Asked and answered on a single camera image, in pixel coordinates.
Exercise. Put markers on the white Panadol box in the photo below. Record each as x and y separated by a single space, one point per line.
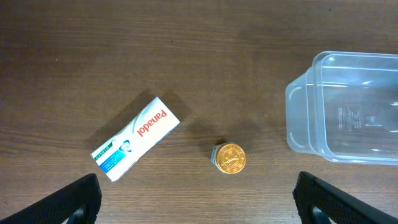
119 153

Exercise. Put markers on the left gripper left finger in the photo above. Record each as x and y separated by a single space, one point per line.
78 202

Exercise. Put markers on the small gold-lid jar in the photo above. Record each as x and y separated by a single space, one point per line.
229 158

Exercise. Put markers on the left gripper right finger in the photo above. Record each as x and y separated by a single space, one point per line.
318 201

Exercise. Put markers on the clear plastic container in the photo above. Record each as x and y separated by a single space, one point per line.
344 108

